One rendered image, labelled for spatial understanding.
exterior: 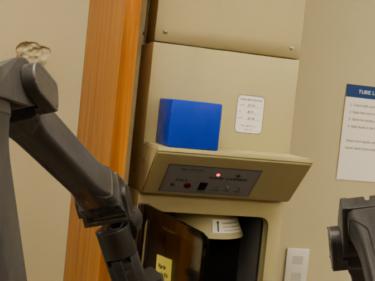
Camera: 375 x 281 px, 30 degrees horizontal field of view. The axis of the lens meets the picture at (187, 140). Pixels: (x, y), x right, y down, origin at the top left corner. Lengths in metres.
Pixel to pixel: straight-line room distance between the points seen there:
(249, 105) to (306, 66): 0.56
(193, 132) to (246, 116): 0.18
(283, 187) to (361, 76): 0.71
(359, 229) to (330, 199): 1.08
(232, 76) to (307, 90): 0.58
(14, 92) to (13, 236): 0.16
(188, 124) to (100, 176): 0.31
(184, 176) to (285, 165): 0.20
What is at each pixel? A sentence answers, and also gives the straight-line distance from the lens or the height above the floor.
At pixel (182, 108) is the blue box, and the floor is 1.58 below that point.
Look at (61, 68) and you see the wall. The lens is 1.81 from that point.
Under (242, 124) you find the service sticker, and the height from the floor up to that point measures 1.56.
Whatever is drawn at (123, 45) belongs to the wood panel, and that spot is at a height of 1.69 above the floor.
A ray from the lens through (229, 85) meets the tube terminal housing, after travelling 1.45.
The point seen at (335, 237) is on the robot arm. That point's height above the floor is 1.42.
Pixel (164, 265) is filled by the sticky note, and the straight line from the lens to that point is 1.27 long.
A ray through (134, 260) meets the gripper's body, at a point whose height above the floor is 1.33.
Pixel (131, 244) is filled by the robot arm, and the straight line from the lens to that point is 1.16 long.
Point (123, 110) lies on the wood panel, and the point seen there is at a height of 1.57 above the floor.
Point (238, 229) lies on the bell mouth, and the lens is 1.53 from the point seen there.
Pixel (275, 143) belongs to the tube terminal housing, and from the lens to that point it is 1.49.
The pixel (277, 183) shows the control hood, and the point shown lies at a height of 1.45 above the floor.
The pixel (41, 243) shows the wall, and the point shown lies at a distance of 1.85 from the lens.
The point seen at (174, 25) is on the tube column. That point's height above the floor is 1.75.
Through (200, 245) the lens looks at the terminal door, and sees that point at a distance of 1.13.
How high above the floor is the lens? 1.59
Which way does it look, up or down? 3 degrees down
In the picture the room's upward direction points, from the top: 6 degrees clockwise
